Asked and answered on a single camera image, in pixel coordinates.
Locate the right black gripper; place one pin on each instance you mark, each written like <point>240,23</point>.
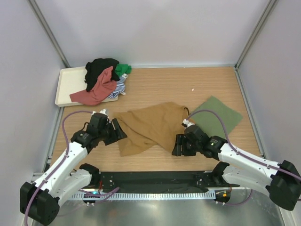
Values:
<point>177,150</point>

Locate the white plastic tray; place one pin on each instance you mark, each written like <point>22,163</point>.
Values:
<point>72,80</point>

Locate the right aluminium frame post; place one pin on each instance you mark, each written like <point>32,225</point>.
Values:
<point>256,31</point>

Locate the olive green printed tank top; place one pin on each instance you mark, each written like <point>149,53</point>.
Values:
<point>210,124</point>

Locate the dusty pink tank top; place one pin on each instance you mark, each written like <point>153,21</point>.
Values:
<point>103,87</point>

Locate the black tank top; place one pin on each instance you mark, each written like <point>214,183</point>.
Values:
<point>96,67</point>

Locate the blue white striped tank top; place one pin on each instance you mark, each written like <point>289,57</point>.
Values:
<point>120,87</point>

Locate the left aluminium frame post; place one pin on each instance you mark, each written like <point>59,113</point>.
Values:
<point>43,22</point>

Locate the bright green tank top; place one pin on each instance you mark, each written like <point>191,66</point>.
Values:
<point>123,69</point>

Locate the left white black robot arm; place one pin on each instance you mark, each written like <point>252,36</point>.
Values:
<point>41,200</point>

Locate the aluminium frame post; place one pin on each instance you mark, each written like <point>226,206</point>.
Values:
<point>43,22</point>
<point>256,31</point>

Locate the aluminium front rail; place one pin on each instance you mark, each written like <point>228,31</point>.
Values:
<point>38,175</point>

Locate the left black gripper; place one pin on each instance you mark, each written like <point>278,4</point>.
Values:
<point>119,134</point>

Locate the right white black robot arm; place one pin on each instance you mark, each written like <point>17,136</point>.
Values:
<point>281,182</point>

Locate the tan brown tank top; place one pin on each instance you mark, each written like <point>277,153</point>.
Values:
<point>153,125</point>

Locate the slotted white cable duct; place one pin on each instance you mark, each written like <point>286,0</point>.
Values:
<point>80,196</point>

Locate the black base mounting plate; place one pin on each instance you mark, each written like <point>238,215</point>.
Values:
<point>160,182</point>

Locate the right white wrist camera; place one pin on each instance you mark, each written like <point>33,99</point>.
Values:
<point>186,123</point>

